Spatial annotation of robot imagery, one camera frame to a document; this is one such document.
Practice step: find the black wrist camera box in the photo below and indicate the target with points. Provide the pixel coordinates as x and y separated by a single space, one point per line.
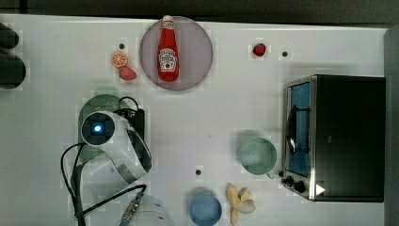
136 118

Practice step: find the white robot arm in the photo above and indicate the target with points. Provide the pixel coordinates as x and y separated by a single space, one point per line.
124 159

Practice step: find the blue plastic cup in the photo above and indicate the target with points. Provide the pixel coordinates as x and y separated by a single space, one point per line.
205 209

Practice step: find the small red strawberry toy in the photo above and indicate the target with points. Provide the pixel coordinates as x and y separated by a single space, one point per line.
259 50

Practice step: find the black toaster oven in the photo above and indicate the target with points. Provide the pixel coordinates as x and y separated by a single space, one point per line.
334 138

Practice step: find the grey round plate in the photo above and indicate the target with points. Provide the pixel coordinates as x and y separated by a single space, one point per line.
195 53

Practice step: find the green plastic cup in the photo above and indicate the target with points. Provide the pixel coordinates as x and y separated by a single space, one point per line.
258 156

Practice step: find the black cooking pot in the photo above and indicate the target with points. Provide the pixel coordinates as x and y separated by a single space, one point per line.
12 68

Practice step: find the pink strawberry toy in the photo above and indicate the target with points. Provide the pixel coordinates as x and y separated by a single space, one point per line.
127 74

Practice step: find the red ketchup bottle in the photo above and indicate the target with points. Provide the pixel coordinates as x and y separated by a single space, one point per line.
168 52

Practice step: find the orange slice toy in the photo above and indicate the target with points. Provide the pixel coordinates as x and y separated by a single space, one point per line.
119 59

